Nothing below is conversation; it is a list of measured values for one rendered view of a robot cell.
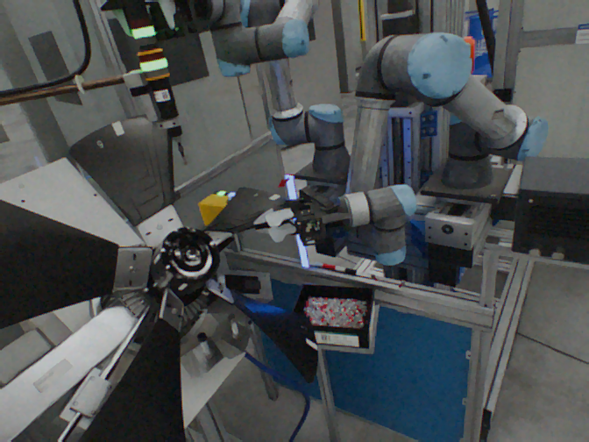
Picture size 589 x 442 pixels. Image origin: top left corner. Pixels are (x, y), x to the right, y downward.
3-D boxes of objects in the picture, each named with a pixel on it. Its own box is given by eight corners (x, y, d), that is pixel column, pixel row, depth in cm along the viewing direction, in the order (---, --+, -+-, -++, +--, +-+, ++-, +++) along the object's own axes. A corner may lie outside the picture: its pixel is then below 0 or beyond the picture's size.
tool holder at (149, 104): (138, 133, 70) (118, 77, 66) (148, 123, 77) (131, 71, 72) (188, 124, 70) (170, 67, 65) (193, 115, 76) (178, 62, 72)
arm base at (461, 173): (449, 167, 133) (450, 139, 128) (498, 171, 124) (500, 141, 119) (435, 186, 122) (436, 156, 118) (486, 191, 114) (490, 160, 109)
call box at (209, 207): (205, 229, 138) (196, 203, 133) (223, 215, 145) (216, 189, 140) (240, 235, 130) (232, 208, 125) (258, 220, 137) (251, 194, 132)
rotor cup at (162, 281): (121, 287, 77) (138, 262, 68) (158, 234, 87) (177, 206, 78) (184, 322, 81) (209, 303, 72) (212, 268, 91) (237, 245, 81)
